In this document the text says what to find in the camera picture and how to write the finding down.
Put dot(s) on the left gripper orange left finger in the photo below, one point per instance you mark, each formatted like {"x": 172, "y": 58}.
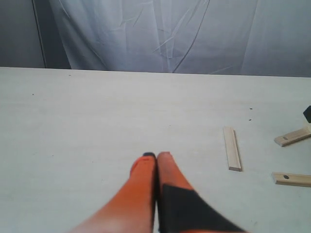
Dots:
{"x": 132, "y": 209}

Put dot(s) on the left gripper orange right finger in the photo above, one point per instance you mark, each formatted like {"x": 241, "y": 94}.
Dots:
{"x": 180, "y": 208}

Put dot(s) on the wood strip with holes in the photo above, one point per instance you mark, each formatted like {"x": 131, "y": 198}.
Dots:
{"x": 291, "y": 179}
{"x": 293, "y": 137}

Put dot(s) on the plain wood strip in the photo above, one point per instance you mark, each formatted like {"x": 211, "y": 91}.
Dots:
{"x": 232, "y": 151}

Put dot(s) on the white backdrop cloth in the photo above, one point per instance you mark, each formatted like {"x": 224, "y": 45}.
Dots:
{"x": 234, "y": 37}

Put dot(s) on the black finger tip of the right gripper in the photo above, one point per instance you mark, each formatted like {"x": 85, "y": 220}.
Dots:
{"x": 307, "y": 114}

